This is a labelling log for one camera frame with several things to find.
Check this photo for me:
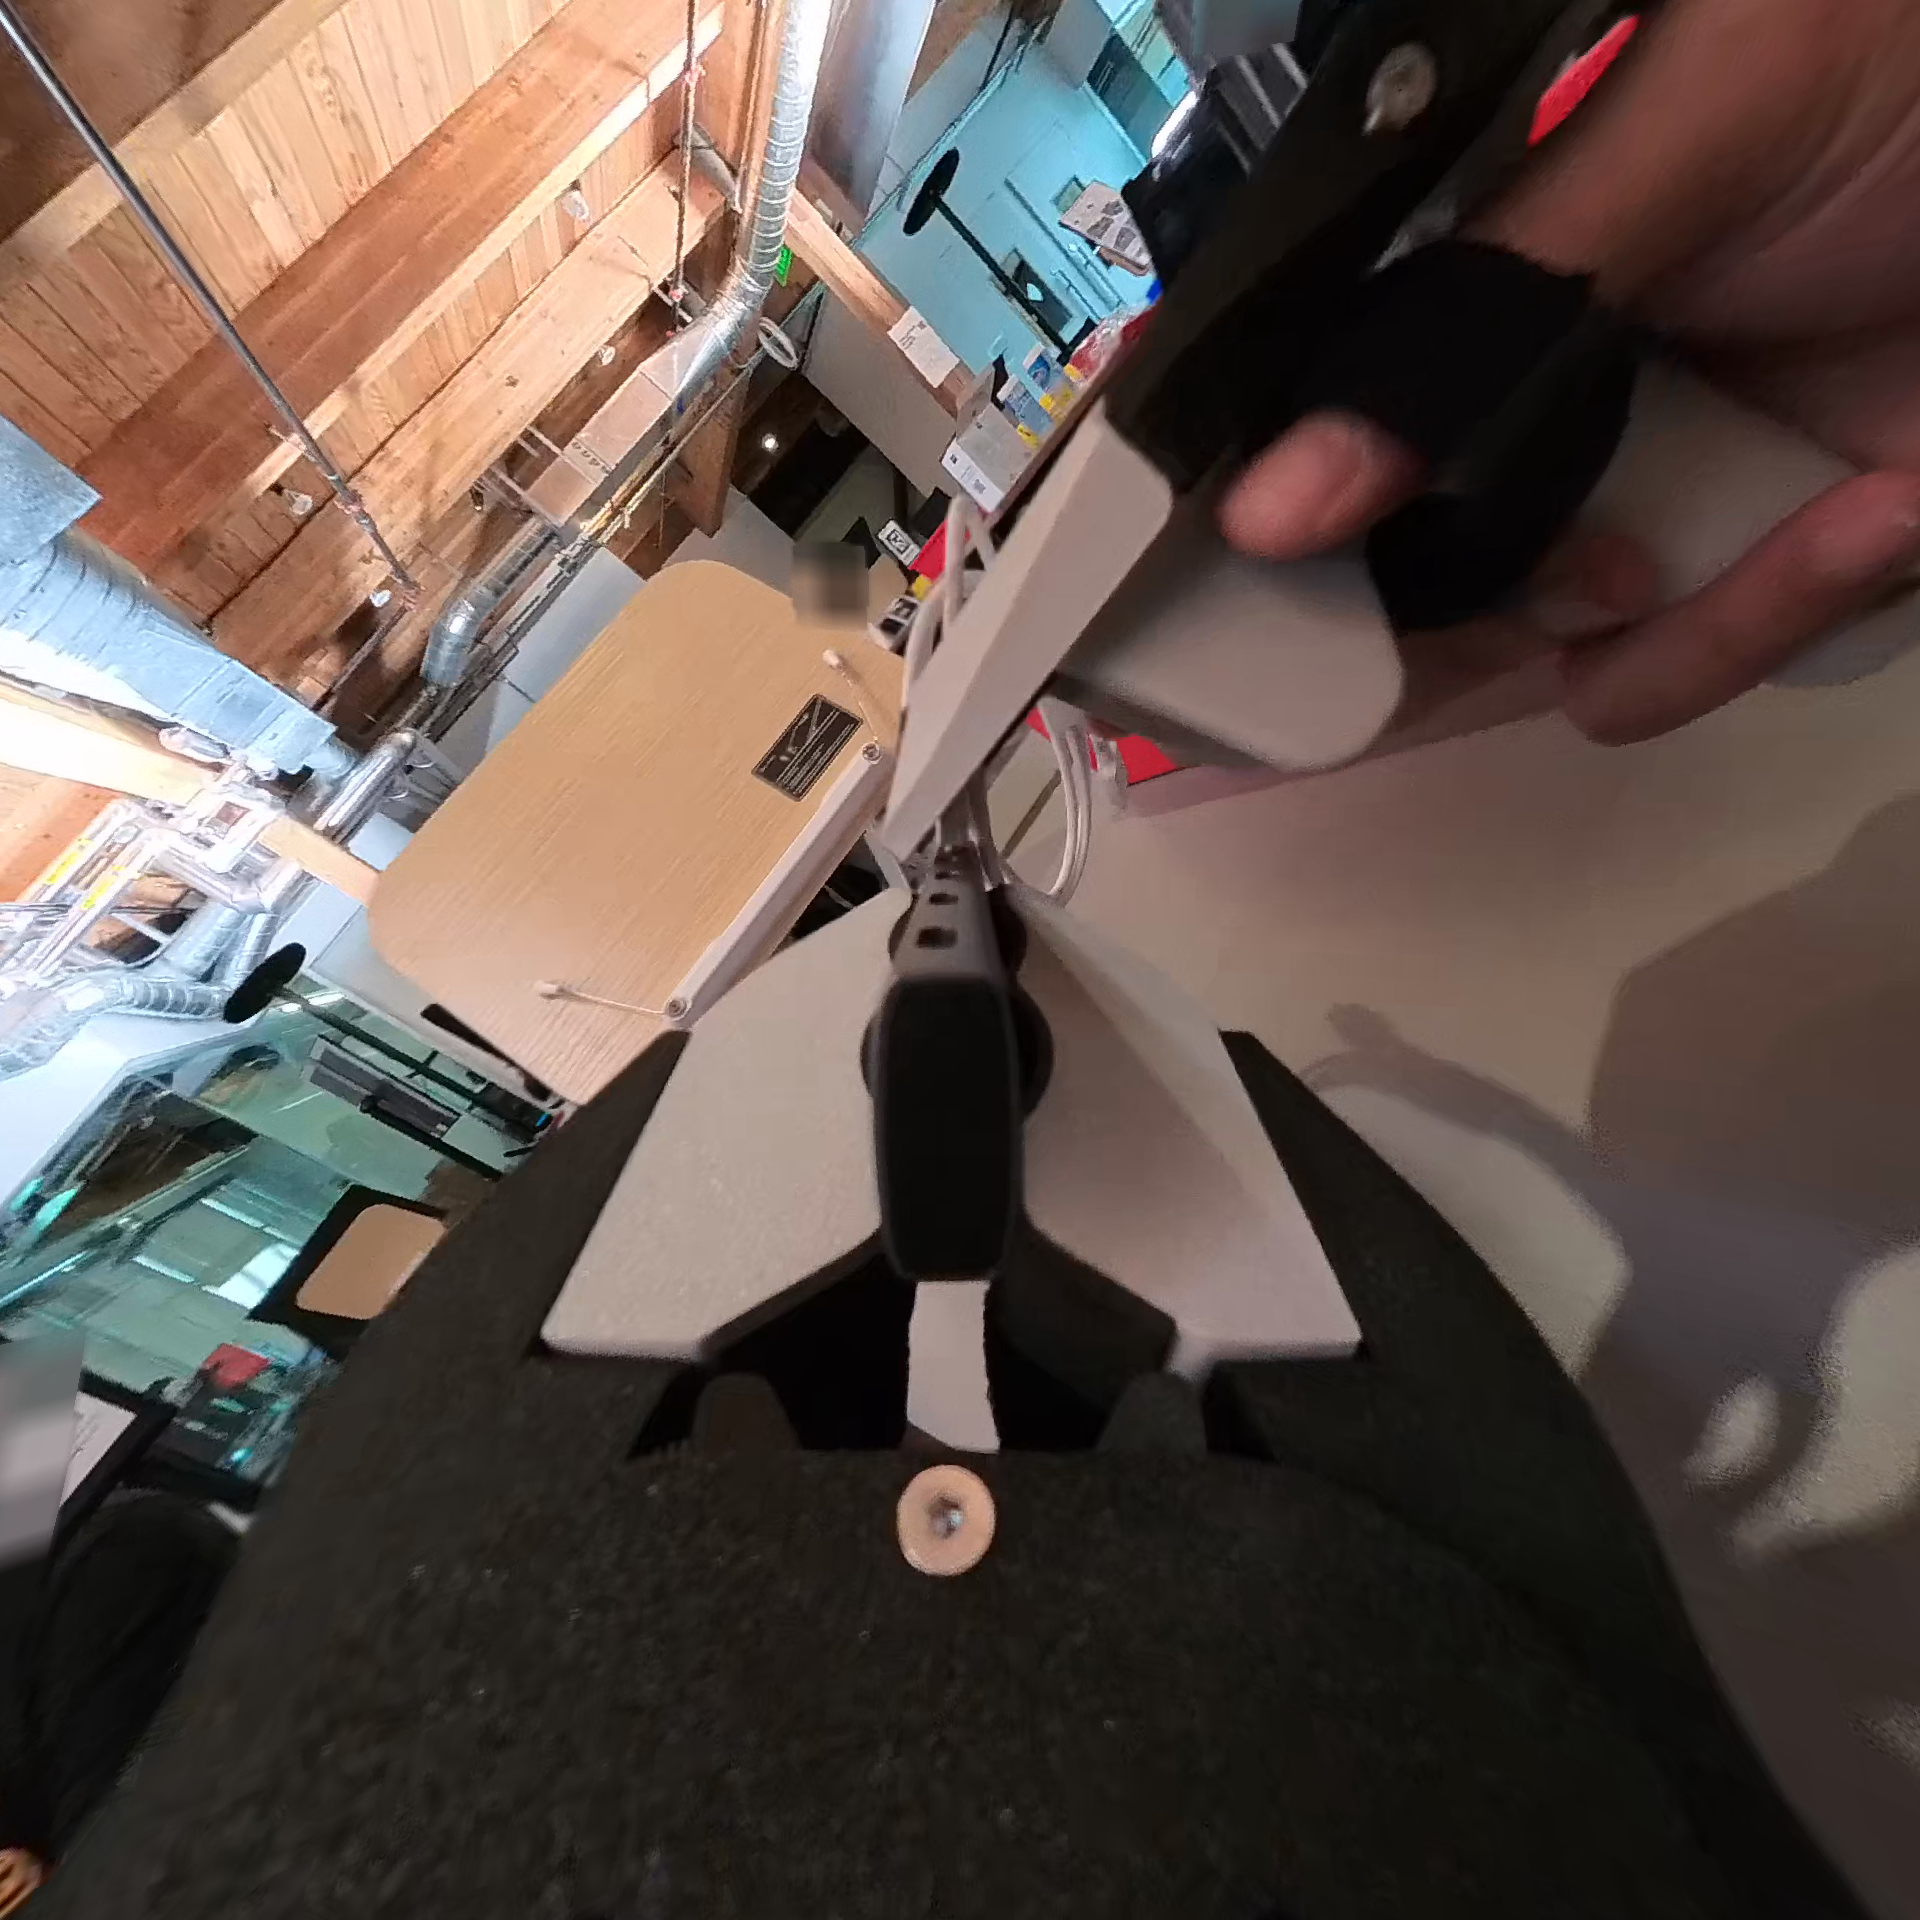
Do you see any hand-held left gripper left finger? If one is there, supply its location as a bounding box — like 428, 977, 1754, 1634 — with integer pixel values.
538, 882, 908, 1363

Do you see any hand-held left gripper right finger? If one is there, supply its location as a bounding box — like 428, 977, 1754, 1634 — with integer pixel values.
995, 885, 1363, 1376

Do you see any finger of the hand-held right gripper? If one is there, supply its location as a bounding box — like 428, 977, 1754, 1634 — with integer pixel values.
877, 413, 1172, 868

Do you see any white cable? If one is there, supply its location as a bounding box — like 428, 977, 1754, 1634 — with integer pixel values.
897, 503, 1105, 912

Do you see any grey USB hub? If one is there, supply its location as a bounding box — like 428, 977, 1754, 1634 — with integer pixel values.
865, 841, 1033, 1283

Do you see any person's right hand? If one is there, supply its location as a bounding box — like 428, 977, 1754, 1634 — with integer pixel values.
1223, 0, 1920, 747

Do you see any black disc pole stand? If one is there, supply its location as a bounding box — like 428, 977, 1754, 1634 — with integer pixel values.
897, 140, 1085, 330

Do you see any smooth silver ventilation duct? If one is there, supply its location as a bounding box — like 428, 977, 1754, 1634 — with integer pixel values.
801, 0, 946, 227

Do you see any spiral silver ventilation duct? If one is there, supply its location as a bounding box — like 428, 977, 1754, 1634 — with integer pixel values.
405, 0, 840, 707

